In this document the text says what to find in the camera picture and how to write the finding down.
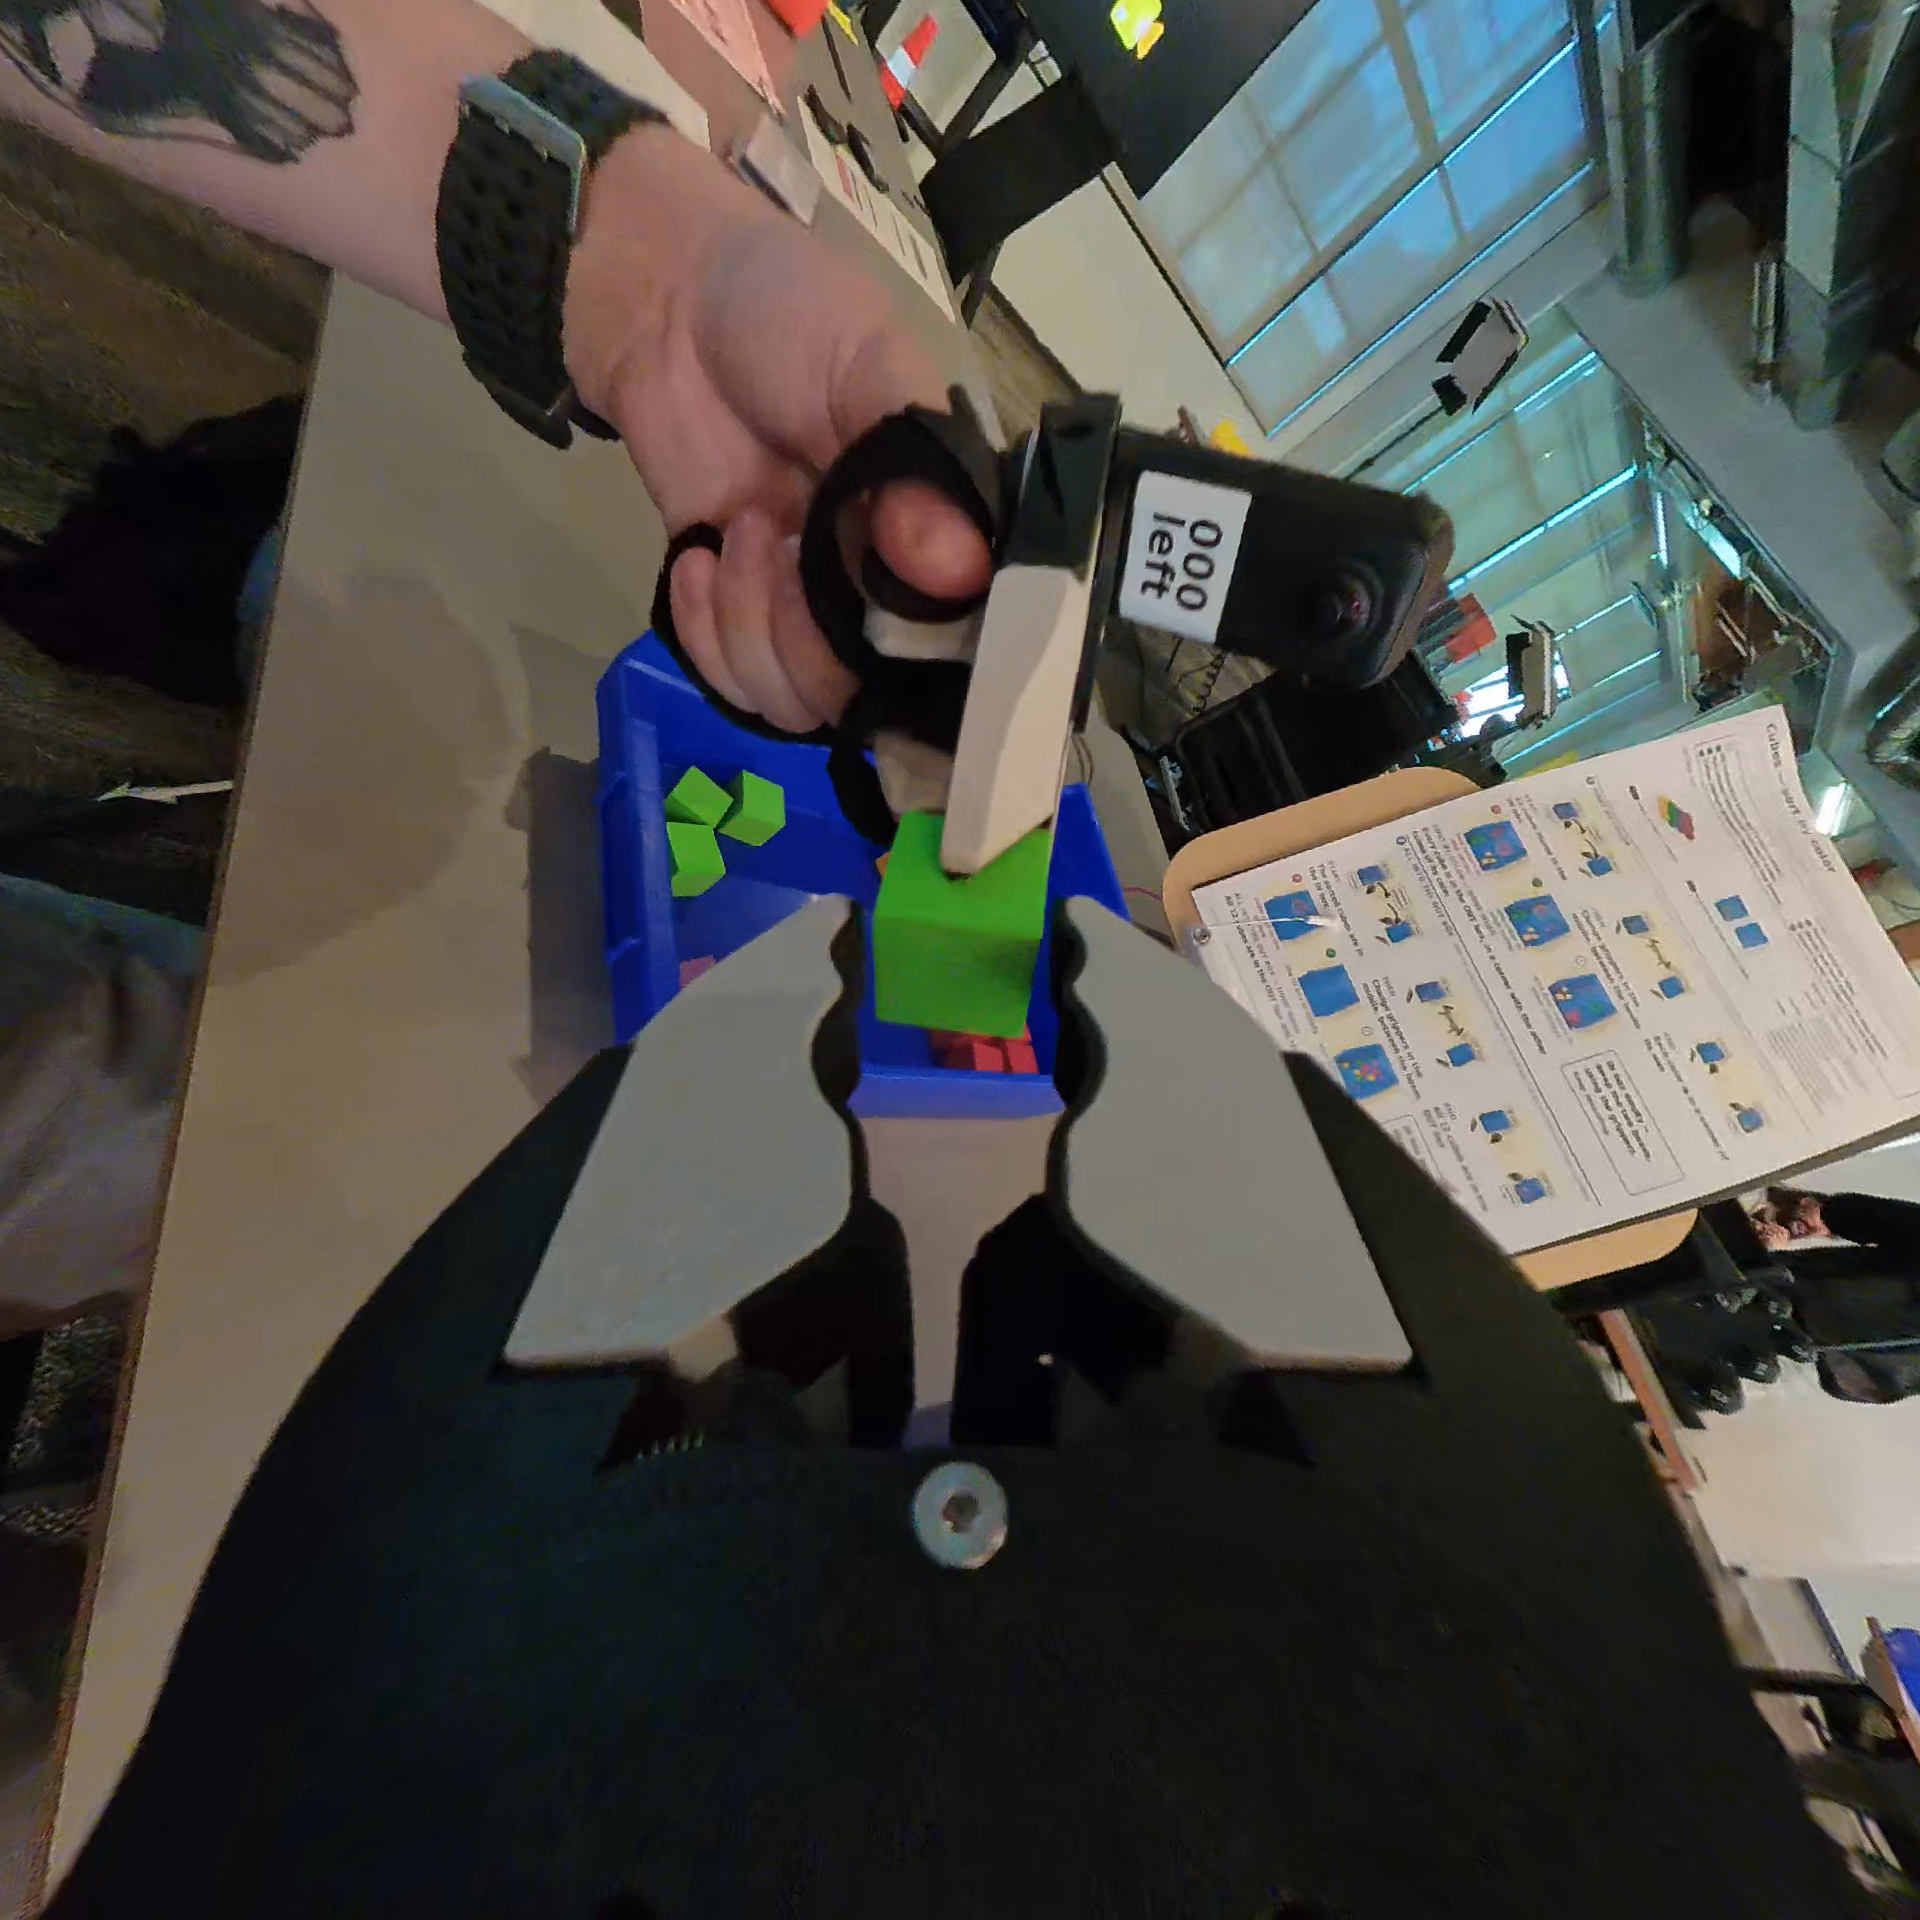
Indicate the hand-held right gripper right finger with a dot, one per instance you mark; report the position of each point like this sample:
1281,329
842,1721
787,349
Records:
1214,1171

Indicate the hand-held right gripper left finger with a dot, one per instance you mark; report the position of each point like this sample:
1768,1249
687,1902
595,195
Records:
690,1171

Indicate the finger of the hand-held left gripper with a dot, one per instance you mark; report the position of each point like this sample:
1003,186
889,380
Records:
1028,704

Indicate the green cube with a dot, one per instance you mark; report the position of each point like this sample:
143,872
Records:
693,862
755,811
698,795
960,945

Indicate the blue plastic bin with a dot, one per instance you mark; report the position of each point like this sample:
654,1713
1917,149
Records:
781,914

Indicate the red cube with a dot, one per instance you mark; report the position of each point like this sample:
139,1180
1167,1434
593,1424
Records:
960,1050
1013,1056

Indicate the person's left forearm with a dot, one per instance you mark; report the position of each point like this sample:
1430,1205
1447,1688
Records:
345,225

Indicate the person's left hand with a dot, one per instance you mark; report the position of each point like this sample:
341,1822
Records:
720,330

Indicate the hanging light fixture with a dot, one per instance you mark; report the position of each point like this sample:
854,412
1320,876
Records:
1480,357

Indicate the printed instruction sheet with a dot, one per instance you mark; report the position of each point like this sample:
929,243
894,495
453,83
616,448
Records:
1575,975

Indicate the black display screen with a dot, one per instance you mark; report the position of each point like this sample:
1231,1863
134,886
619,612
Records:
1185,105

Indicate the red striped traffic cone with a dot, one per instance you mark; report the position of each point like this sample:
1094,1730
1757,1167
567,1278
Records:
908,56

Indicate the black wristwatch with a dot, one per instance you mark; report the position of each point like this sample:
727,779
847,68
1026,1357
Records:
503,225

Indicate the black bag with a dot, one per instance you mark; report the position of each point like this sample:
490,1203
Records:
150,555

